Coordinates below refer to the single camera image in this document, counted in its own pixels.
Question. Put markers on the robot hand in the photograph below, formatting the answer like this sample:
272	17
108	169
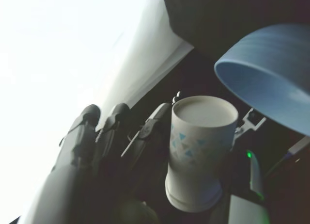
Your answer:
82	141

